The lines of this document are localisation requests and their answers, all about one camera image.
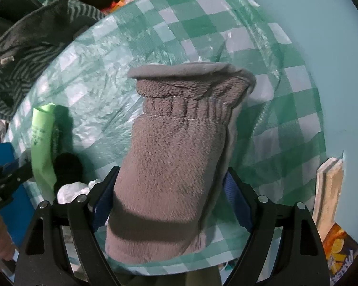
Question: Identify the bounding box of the yellow printed package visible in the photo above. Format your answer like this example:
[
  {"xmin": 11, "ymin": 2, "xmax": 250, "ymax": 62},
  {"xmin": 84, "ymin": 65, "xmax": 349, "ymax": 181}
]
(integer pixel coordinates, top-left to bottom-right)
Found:
[{"xmin": 323, "ymin": 223, "xmax": 358, "ymax": 285}]

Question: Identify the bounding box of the wooden board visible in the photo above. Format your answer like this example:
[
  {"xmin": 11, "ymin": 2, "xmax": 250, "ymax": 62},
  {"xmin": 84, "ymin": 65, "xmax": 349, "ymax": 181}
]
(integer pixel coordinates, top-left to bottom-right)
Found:
[{"xmin": 312, "ymin": 158, "xmax": 344, "ymax": 241}]

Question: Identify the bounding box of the person's left hand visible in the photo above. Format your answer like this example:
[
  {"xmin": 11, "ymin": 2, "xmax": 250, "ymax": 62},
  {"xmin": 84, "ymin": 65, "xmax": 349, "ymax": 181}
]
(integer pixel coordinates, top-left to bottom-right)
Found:
[{"xmin": 0, "ymin": 215, "xmax": 15, "ymax": 261}]

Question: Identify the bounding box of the grey striped fleece garment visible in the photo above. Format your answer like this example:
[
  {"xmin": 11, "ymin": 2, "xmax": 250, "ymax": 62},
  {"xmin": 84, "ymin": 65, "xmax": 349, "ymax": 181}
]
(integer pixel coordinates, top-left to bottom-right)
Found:
[{"xmin": 0, "ymin": 0, "xmax": 105, "ymax": 121}]

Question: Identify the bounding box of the green checkered plastic tablecloth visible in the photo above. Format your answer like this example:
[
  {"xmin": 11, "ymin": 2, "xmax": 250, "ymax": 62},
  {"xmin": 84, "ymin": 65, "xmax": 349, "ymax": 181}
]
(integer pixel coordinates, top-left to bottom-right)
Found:
[{"xmin": 2, "ymin": 0, "xmax": 327, "ymax": 276}]

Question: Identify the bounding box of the white crumpled cloth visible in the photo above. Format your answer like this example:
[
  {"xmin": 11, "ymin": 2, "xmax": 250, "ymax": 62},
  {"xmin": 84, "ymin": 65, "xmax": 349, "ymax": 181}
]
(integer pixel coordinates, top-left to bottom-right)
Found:
[{"xmin": 57, "ymin": 179, "xmax": 101, "ymax": 205}]

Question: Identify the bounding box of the orange snack package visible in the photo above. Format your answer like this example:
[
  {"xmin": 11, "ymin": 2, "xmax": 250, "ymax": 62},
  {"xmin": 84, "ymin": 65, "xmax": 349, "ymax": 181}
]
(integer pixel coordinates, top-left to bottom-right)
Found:
[{"xmin": 101, "ymin": 0, "xmax": 135, "ymax": 15}]

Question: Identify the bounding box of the blue cardboard box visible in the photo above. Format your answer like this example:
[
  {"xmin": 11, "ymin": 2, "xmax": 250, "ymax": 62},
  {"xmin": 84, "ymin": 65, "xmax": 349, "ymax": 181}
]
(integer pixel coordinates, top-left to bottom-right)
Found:
[{"xmin": 0, "ymin": 143, "xmax": 35, "ymax": 247}]

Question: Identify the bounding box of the black sock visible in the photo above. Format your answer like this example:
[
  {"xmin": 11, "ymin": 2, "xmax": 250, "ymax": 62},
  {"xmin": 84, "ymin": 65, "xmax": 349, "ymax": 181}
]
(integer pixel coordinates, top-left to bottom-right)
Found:
[{"xmin": 53, "ymin": 152, "xmax": 83, "ymax": 195}]

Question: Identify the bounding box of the grey fleece sock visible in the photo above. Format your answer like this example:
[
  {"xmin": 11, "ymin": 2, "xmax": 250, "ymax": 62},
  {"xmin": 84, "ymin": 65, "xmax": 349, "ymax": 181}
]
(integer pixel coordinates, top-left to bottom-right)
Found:
[{"xmin": 105, "ymin": 63, "xmax": 256, "ymax": 265}]

